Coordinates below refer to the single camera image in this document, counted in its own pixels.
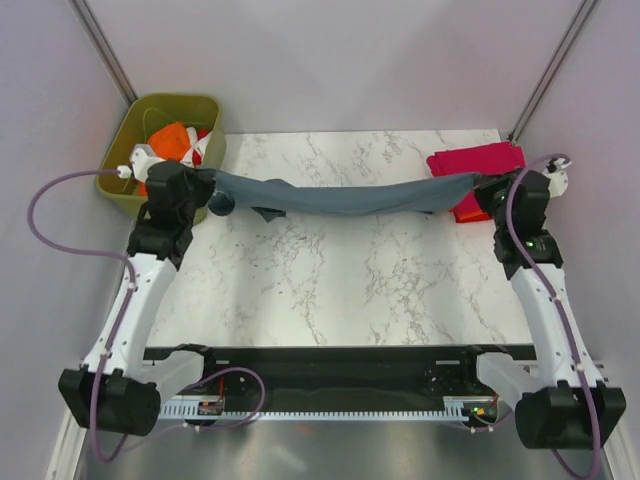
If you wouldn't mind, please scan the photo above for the blue-grey t-shirt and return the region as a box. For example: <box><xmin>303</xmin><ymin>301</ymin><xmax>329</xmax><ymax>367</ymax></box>
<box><xmin>208</xmin><ymin>171</ymin><xmax>476</xmax><ymax>222</ymax></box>

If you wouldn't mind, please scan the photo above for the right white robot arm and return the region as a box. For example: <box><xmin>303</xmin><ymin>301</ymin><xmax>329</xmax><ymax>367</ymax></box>
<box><xmin>457</xmin><ymin>170</ymin><xmax>626</xmax><ymax>450</ymax></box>

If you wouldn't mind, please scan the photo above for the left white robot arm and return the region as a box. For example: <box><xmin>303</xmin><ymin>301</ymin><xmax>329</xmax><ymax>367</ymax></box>
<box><xmin>58</xmin><ymin>162</ymin><xmax>220</xmax><ymax>436</ymax></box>

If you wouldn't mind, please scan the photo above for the orange folded t-shirt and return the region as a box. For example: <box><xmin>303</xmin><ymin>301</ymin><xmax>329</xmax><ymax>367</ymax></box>
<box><xmin>454</xmin><ymin>210</ymin><xmax>491</xmax><ymax>223</ymax></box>

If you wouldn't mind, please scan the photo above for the magenta folded t-shirt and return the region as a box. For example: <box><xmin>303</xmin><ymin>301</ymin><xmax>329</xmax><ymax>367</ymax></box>
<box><xmin>426</xmin><ymin>142</ymin><xmax>525</xmax><ymax>215</ymax></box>

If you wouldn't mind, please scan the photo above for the orange t-shirt in bin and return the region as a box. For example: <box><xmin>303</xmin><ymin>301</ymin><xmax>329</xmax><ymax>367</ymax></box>
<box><xmin>149</xmin><ymin>122</ymin><xmax>201</xmax><ymax>167</ymax></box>

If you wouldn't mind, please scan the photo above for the white and red t-shirt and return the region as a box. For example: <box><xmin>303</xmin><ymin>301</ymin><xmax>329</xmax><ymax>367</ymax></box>
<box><xmin>179</xmin><ymin>127</ymin><xmax>212</xmax><ymax>167</ymax></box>

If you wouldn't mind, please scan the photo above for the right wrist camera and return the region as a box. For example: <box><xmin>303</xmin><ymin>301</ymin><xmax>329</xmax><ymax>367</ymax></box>
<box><xmin>542</xmin><ymin>157</ymin><xmax>572</xmax><ymax>198</ymax></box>

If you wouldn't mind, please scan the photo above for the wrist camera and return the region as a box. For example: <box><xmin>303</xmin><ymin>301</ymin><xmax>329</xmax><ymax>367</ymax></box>
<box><xmin>542</xmin><ymin>157</ymin><xmax>572</xmax><ymax>198</ymax></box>
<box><xmin>116</xmin><ymin>144</ymin><xmax>163</xmax><ymax>183</ymax></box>

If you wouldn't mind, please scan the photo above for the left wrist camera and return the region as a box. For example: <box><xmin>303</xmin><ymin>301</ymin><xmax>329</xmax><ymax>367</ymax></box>
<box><xmin>116</xmin><ymin>144</ymin><xmax>163</xmax><ymax>183</ymax></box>

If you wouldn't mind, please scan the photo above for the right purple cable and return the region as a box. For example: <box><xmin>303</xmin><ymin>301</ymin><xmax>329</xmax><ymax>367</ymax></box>
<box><xmin>464</xmin><ymin>153</ymin><xmax>604</xmax><ymax>479</ymax></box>

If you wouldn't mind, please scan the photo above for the white slotted cable duct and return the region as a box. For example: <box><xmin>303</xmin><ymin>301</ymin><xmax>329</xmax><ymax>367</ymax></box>
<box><xmin>158</xmin><ymin>396</ymin><xmax>468</xmax><ymax>422</ymax></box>

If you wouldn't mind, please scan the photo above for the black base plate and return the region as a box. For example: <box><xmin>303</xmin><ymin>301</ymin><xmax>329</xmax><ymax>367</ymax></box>
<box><xmin>142</xmin><ymin>344</ymin><xmax>536</xmax><ymax>414</ymax></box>

